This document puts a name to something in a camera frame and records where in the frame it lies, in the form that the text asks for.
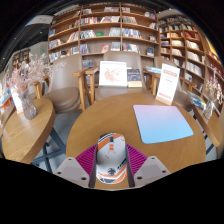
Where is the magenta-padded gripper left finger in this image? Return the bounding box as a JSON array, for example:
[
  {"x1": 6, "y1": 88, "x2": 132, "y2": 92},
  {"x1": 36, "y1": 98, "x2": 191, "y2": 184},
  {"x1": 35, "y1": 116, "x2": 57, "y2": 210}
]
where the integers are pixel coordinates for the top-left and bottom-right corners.
[{"x1": 54, "y1": 143, "x2": 99, "y2": 189}]

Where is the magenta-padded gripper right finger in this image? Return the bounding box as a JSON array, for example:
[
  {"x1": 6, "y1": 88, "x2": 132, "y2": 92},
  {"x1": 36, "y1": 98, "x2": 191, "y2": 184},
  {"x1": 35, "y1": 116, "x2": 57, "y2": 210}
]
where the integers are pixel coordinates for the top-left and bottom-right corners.
[{"x1": 124, "y1": 143, "x2": 172, "y2": 188}]

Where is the white orange patterned computer mouse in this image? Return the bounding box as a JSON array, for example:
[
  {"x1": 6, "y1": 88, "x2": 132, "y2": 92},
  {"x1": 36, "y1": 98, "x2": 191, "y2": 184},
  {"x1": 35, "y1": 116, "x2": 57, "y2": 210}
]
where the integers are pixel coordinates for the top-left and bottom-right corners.
[{"x1": 95, "y1": 132, "x2": 128, "y2": 185}]

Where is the pink blue gradient mouse pad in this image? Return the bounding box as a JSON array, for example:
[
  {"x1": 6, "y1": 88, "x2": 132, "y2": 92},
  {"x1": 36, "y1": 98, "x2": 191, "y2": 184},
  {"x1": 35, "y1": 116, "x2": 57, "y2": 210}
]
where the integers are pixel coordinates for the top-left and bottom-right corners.
[{"x1": 132, "y1": 104, "x2": 195, "y2": 145}]

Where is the beige wooden armchair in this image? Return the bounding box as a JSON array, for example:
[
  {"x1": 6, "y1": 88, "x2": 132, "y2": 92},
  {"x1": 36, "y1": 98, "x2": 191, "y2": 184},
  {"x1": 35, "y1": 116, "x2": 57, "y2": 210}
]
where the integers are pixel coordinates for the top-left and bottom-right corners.
[
  {"x1": 43, "y1": 54, "x2": 98, "y2": 114},
  {"x1": 151, "y1": 55, "x2": 194, "y2": 113},
  {"x1": 88, "y1": 50, "x2": 158, "y2": 103}
]

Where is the glass vase with pink flowers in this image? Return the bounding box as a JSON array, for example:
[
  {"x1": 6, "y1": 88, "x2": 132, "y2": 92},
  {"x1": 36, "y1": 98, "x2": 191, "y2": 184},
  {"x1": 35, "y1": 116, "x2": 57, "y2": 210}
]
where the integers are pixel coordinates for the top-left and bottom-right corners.
[{"x1": 6, "y1": 53, "x2": 51, "y2": 121}]

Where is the white red standing sign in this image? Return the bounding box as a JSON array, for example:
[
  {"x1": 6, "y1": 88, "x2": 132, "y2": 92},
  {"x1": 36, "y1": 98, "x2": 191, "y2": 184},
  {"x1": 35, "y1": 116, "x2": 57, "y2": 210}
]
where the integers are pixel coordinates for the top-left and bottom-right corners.
[{"x1": 155, "y1": 62, "x2": 181, "y2": 107}]

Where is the dark blue book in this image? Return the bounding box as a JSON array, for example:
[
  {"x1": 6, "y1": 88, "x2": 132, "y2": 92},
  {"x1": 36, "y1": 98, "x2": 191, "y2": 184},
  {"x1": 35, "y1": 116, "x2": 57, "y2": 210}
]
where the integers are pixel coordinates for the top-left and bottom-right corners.
[{"x1": 126, "y1": 68, "x2": 144, "y2": 89}]

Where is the stack of colourful books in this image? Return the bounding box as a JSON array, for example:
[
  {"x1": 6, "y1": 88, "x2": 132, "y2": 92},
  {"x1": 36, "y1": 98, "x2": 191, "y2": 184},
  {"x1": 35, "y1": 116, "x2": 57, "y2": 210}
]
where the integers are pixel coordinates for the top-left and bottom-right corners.
[{"x1": 188, "y1": 91, "x2": 208, "y2": 110}]

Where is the white picture board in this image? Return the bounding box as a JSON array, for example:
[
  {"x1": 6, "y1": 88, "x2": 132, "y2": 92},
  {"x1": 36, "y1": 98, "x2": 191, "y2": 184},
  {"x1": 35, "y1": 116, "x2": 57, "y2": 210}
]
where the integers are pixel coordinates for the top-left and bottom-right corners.
[{"x1": 98, "y1": 60, "x2": 129, "y2": 88}]

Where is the small white table sign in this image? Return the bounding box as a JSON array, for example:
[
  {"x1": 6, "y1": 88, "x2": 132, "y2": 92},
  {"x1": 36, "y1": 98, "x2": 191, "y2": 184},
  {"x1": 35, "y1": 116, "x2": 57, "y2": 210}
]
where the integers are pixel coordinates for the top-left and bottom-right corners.
[{"x1": 9, "y1": 87, "x2": 24, "y2": 115}]

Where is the small distant wooden bookshelf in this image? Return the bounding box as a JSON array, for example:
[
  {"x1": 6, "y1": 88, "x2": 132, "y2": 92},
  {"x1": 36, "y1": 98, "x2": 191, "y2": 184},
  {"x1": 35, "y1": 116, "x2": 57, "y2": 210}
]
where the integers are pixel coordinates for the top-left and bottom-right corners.
[{"x1": 11, "y1": 48, "x2": 33, "y2": 71}]

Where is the tall wooden bookshelf with poster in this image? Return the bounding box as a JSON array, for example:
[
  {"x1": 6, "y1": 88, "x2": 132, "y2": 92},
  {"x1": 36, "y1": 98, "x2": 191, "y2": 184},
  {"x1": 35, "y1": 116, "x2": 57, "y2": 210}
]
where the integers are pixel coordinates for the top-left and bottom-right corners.
[{"x1": 158, "y1": 14, "x2": 224, "y2": 101}]

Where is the wide wooden bookshelf with books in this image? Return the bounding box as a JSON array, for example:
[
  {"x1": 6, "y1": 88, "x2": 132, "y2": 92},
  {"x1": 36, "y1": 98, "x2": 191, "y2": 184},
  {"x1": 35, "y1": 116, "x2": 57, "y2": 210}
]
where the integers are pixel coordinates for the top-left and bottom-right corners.
[{"x1": 47, "y1": 4, "x2": 161, "y2": 64}]

